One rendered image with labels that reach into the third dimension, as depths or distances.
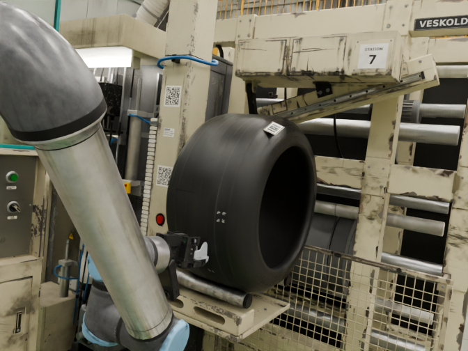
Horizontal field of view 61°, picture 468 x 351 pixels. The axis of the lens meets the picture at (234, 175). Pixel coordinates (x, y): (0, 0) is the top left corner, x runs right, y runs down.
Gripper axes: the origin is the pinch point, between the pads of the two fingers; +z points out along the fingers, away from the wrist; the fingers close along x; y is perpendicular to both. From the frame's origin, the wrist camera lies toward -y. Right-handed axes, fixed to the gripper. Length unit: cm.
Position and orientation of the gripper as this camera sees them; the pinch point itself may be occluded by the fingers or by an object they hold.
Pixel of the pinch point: (204, 259)
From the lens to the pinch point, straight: 114.1
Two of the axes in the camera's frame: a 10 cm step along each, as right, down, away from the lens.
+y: 1.8, -9.8, 0.4
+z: 5.2, 1.3, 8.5
